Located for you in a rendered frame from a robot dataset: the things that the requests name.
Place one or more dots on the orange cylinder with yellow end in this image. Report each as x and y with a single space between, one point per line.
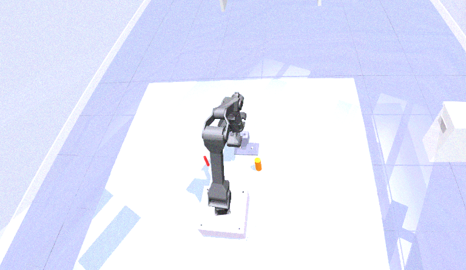
258 164

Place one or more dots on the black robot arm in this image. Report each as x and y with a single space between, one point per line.
215 138

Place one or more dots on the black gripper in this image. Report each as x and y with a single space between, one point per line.
235 139

